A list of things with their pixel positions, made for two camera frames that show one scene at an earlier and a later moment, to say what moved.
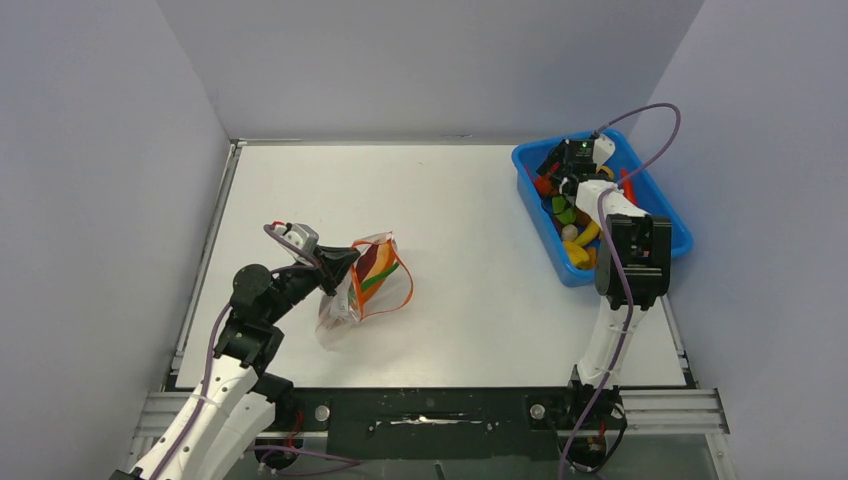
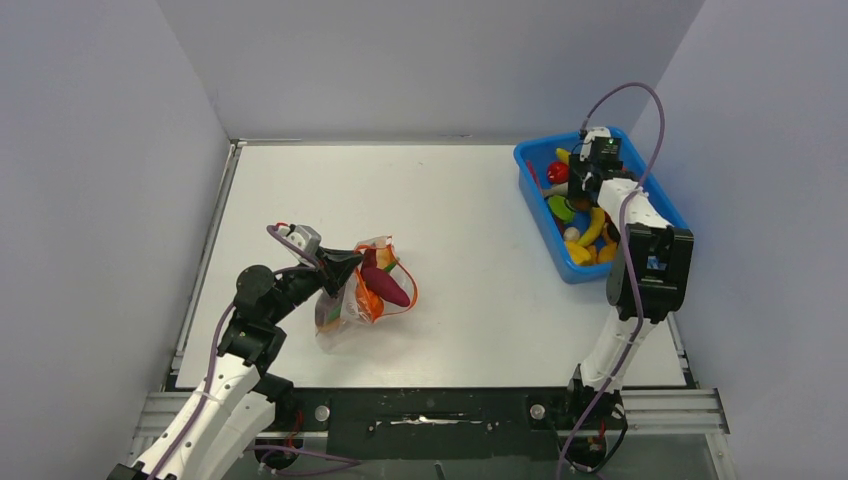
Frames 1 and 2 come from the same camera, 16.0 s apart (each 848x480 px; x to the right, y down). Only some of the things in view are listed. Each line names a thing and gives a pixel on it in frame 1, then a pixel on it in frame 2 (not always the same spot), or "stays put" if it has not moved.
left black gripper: (334, 262) stays put
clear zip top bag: (377, 283) stays put
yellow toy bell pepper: (580, 258) stays put
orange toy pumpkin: (545, 186) to (367, 301)
